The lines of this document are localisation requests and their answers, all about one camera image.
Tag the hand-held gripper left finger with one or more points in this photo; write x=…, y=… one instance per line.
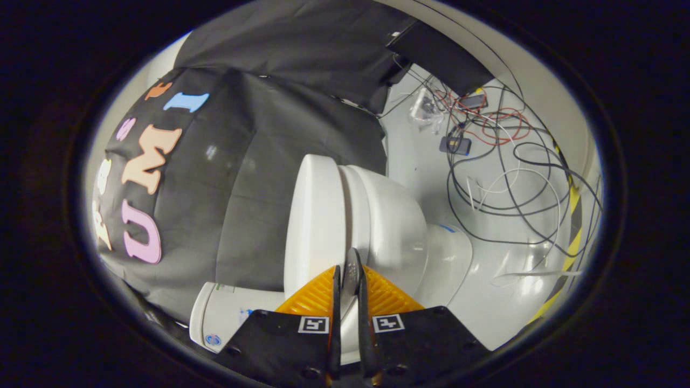
x=334, y=334

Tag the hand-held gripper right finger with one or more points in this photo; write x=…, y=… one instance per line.
x=366, y=334

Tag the white toilet lid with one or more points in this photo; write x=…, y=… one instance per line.
x=315, y=215

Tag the white toilet with tank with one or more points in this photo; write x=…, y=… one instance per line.
x=399, y=231

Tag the white toilet seat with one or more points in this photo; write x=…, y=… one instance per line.
x=356, y=210

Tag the dark blue small device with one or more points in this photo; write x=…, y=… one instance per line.
x=455, y=145

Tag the black backdrop cloth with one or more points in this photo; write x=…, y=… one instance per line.
x=242, y=134

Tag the clear plastic bag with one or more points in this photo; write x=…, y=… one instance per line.
x=427, y=110

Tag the yellow black hazard tape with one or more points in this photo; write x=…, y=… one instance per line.
x=574, y=215

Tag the small grey device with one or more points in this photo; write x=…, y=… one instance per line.
x=474, y=101

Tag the black box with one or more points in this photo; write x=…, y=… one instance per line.
x=442, y=54

